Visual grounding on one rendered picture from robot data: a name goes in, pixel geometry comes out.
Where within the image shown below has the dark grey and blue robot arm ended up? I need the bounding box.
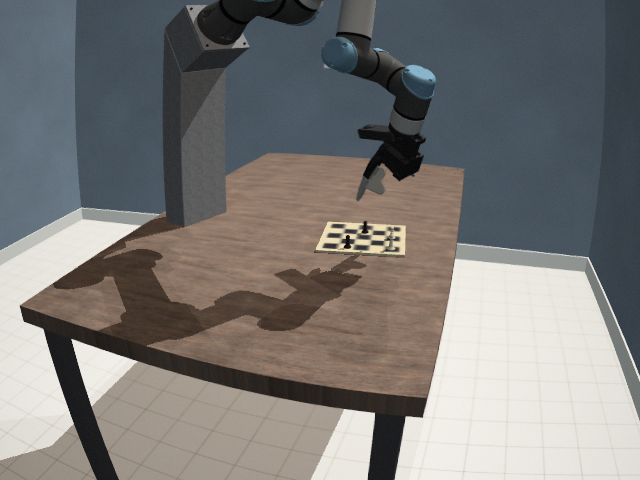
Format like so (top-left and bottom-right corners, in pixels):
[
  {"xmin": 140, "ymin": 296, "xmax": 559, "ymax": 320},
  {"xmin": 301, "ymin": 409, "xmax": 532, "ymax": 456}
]
[{"xmin": 197, "ymin": 0, "xmax": 436, "ymax": 142}]

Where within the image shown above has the black and beige chessboard with pieces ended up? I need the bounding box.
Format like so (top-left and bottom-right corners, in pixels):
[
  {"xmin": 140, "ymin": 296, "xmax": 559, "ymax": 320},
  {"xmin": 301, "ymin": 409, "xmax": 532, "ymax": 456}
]
[{"xmin": 315, "ymin": 222, "xmax": 406, "ymax": 257}]

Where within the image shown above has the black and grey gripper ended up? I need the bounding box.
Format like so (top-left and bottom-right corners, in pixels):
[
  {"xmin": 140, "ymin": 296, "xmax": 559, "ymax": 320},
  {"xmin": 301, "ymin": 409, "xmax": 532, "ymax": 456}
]
[{"xmin": 356, "ymin": 123, "xmax": 426, "ymax": 201}]

